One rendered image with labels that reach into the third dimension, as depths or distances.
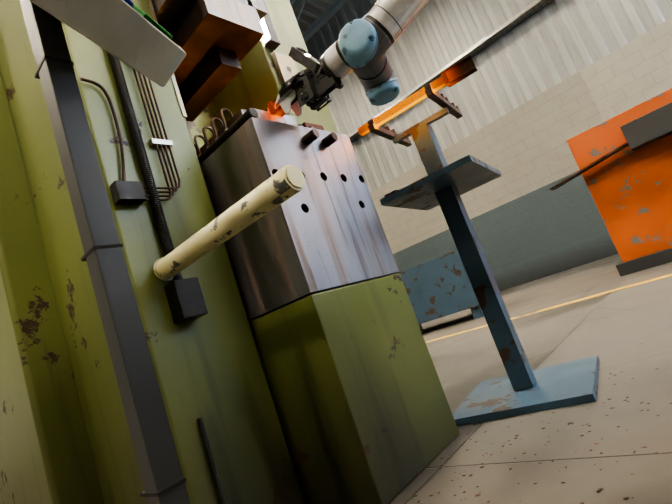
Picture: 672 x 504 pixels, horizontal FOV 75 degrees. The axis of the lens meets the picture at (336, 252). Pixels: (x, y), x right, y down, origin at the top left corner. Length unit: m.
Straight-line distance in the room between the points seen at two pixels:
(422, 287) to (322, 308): 3.88
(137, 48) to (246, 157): 0.36
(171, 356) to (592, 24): 8.55
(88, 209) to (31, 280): 0.70
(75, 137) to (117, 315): 0.28
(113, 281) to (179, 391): 0.35
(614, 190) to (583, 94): 4.50
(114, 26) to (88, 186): 0.26
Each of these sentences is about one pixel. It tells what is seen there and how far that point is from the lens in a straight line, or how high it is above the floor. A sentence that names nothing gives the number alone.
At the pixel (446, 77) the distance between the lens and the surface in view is 1.45.
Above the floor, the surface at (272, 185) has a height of 0.62.
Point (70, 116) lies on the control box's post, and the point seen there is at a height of 0.82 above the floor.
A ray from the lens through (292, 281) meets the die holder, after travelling 1.02.
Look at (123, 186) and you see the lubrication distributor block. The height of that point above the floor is 0.81.
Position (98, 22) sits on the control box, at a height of 0.93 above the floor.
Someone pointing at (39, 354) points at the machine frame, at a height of 0.56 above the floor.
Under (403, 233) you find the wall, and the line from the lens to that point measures 9.77.
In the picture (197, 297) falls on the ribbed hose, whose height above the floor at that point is 0.54.
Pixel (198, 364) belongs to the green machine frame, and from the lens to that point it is 1.02.
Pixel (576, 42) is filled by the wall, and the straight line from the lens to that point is 8.95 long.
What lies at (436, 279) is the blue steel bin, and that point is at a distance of 4.77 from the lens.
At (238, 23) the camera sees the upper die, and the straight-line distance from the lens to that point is 1.43.
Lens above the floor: 0.38
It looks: 9 degrees up
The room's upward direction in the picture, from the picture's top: 19 degrees counter-clockwise
